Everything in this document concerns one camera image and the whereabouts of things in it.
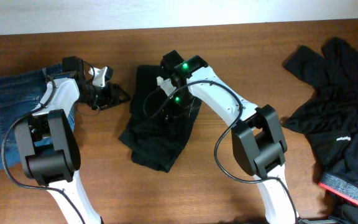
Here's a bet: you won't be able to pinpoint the black trousers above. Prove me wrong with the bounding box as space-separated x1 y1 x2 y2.
119 65 201 172

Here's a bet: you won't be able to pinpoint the blue denim jeans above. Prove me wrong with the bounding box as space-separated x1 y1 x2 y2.
0 63 62 170

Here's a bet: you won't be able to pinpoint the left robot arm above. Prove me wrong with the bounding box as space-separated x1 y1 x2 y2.
11 56 130 223

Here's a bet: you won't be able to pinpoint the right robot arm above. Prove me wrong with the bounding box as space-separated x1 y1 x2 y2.
157 50 300 223

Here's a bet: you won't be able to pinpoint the black clothes pile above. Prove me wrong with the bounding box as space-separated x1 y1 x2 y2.
282 37 358 223

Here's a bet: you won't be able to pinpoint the grey red-trimmed garment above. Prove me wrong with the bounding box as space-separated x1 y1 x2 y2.
318 173 358 205

